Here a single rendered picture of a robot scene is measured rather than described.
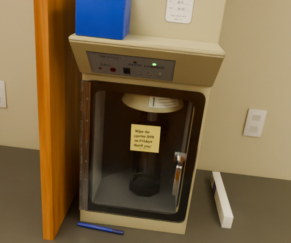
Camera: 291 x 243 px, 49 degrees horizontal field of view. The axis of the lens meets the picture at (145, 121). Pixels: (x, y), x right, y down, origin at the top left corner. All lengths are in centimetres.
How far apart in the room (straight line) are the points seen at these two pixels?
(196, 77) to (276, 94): 62
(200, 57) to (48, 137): 40
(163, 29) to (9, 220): 71
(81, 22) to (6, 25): 70
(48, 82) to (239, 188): 84
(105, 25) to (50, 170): 39
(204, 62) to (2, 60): 90
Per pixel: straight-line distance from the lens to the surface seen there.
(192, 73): 73
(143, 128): 83
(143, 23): 78
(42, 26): 74
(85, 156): 90
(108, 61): 73
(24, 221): 106
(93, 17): 68
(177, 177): 84
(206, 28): 78
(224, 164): 140
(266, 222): 117
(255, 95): 130
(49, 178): 87
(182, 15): 77
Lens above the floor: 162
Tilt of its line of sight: 23 degrees down
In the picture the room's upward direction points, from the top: 6 degrees clockwise
